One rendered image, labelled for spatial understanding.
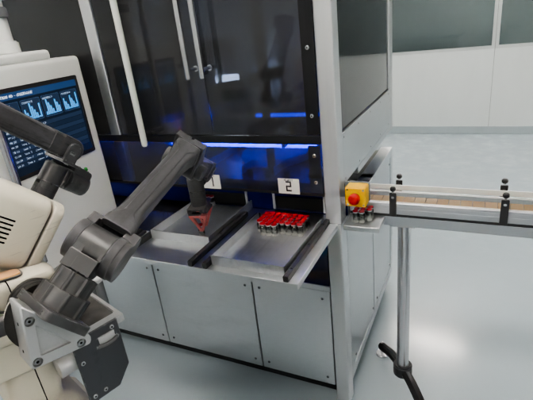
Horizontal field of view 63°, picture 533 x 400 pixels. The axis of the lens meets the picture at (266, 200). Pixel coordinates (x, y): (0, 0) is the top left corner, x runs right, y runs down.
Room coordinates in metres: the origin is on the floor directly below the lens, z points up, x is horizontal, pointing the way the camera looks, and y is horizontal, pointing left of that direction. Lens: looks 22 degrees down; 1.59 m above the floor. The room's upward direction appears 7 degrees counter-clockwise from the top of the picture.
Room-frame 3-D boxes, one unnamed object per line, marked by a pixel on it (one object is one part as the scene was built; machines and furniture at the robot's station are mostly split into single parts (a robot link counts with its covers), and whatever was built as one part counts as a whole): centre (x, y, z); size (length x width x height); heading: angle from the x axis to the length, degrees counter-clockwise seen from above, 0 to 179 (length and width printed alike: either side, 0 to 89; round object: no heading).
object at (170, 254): (1.44, 0.14, 0.87); 0.70 x 0.48 x 0.02; 62
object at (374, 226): (1.44, -0.36, 0.87); 0.14 x 0.13 x 0.02; 152
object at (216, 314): (2.34, 0.42, 0.44); 2.06 x 1.00 x 0.88; 62
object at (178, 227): (1.58, 0.25, 0.90); 0.34 x 0.26 x 0.04; 152
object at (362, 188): (1.41, -0.32, 1.00); 0.08 x 0.07 x 0.07; 152
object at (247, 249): (1.33, 0.01, 0.90); 0.34 x 0.26 x 0.04; 152
